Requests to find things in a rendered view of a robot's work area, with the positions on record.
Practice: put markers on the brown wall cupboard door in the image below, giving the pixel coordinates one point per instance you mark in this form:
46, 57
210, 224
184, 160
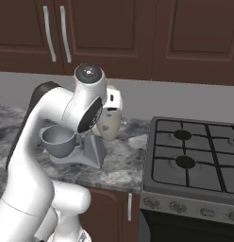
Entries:
197, 34
18, 31
106, 31

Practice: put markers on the grey mixer bowl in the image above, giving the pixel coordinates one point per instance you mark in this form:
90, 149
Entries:
59, 143

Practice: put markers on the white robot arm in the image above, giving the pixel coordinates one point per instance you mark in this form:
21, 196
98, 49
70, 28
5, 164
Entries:
34, 176

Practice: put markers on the black oven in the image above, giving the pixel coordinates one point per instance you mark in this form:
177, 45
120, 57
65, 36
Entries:
185, 230

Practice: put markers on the grey stand mixer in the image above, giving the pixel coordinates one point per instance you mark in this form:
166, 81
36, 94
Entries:
93, 150

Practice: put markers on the grey hob knob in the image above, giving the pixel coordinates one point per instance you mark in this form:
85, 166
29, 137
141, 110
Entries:
207, 212
151, 202
233, 216
178, 207

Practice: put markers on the grey gas hob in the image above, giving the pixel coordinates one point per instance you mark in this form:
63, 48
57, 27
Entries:
197, 157

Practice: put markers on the brown base cupboard door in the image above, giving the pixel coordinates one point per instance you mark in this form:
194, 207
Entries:
106, 217

